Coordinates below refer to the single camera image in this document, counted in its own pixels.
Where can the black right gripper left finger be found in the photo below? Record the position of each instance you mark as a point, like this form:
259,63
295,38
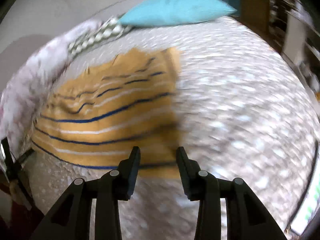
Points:
119,184

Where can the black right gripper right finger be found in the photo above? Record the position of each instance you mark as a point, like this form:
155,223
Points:
197,184

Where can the yellow striped knit sweater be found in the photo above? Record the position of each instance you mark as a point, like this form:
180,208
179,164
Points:
95,120

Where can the pink floral rolled blanket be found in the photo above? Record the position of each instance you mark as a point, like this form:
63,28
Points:
29,87

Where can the grey white-dotted bedspread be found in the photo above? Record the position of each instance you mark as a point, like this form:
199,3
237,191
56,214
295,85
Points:
242,111

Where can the olive white-dotted pillow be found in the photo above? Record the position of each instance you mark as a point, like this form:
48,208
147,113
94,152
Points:
110,30

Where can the white shelf unit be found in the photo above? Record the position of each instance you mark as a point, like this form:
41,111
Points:
292,29

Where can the turquoise pillow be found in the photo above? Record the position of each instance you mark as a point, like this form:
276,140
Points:
159,13

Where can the brown wooden wardrobe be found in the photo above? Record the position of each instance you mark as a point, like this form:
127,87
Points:
255,15

